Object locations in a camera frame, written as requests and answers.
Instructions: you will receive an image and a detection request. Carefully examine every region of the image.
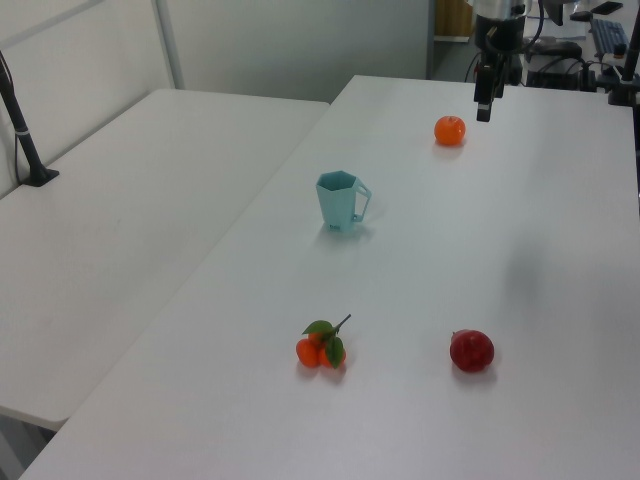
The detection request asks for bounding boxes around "white partition post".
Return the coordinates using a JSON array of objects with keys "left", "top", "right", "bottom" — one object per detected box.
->
[{"left": 154, "top": 0, "right": 186, "bottom": 92}]

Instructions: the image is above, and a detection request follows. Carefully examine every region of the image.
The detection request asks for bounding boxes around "black clamped camera pole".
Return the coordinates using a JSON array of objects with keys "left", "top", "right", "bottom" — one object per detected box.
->
[{"left": 607, "top": 0, "right": 640, "bottom": 107}]

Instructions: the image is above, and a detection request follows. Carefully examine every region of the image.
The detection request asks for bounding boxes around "orange fruit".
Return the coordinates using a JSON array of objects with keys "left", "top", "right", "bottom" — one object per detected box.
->
[{"left": 433, "top": 115, "right": 467, "bottom": 147}]

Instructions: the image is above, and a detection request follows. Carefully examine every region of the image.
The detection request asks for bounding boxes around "black camera pole with base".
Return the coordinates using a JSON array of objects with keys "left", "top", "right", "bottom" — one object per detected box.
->
[{"left": 0, "top": 49, "right": 60, "bottom": 188}]

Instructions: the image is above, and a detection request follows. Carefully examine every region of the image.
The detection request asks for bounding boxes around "black electronics box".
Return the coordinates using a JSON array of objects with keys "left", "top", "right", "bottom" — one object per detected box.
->
[{"left": 526, "top": 58, "right": 601, "bottom": 92}]

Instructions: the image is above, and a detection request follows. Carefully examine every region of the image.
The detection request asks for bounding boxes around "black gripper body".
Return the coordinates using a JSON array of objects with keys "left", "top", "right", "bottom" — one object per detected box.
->
[{"left": 473, "top": 13, "right": 527, "bottom": 70}]

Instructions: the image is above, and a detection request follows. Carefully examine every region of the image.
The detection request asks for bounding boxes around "light blue hexagonal mug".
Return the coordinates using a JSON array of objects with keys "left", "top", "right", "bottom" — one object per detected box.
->
[{"left": 315, "top": 170, "right": 374, "bottom": 234}]

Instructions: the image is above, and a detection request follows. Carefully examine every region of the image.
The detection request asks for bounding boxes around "dark computer keyboard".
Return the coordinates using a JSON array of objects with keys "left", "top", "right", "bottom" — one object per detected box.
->
[{"left": 589, "top": 18, "right": 631, "bottom": 54}]

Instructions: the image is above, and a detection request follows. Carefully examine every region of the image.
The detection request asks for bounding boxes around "black monitor stand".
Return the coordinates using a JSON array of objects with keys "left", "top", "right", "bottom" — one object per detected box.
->
[{"left": 541, "top": 0, "right": 565, "bottom": 27}]

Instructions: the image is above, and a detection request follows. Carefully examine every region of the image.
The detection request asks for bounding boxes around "tangerine cluster with leaves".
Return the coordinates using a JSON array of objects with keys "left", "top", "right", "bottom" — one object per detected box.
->
[{"left": 295, "top": 313, "right": 353, "bottom": 371}]

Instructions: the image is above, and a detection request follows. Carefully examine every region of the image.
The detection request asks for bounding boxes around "red pomegranate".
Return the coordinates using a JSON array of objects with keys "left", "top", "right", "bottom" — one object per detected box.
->
[{"left": 449, "top": 328, "right": 496, "bottom": 375}]

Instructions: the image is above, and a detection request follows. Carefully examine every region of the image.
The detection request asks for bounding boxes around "black bag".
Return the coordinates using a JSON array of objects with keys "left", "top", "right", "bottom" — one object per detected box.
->
[{"left": 525, "top": 39, "right": 584, "bottom": 58}]

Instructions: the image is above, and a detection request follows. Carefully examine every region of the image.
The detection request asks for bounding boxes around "brown wooden cabinet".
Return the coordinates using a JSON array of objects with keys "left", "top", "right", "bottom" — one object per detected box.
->
[{"left": 433, "top": 0, "right": 474, "bottom": 43}]

